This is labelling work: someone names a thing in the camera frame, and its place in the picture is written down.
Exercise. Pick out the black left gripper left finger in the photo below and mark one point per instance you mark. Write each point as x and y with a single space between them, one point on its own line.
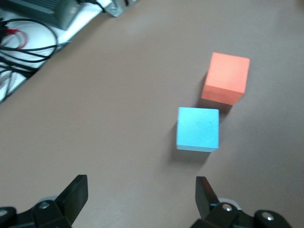
73 197

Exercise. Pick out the silver metal bracket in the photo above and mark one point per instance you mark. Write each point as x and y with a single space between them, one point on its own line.
116 9

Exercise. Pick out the blue foam cube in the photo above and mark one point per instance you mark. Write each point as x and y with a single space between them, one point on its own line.
197 128

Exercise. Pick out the orange foam cube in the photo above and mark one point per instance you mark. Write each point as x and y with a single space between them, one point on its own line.
225 73

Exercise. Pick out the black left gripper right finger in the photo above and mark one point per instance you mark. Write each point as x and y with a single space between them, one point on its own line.
204 197

